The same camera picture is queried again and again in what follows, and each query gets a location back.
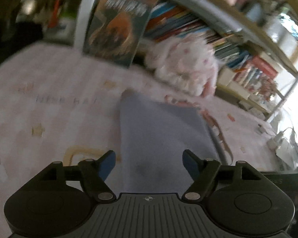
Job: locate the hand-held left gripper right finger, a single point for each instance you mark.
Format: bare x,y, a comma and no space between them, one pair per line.
190,163

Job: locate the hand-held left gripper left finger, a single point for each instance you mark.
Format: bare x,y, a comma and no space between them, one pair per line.
106,164

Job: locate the brown and lavender sweater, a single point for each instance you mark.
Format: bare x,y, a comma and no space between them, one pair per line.
159,129

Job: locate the white power strip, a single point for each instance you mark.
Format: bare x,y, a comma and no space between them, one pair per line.
275,141

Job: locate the low wooden shelf board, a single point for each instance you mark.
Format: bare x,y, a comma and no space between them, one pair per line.
238,96

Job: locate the white cardboard box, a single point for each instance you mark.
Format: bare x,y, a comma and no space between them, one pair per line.
226,76

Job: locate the row of colourful figurines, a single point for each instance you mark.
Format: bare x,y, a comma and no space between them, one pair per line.
265,86

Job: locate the pink checked printed desk mat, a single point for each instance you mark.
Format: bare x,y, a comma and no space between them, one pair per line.
52,84

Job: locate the pink plush rabbit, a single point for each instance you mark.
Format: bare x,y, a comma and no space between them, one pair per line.
186,64

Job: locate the red boxed set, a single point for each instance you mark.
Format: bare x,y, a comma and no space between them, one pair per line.
260,69

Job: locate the large illustrated book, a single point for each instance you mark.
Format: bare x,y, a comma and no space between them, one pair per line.
114,29

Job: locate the row of books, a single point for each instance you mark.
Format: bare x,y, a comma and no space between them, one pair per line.
178,22

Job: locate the long wooden shelf board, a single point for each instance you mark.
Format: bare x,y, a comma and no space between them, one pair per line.
241,17

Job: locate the red tassel ornament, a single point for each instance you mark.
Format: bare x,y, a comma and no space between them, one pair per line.
56,10

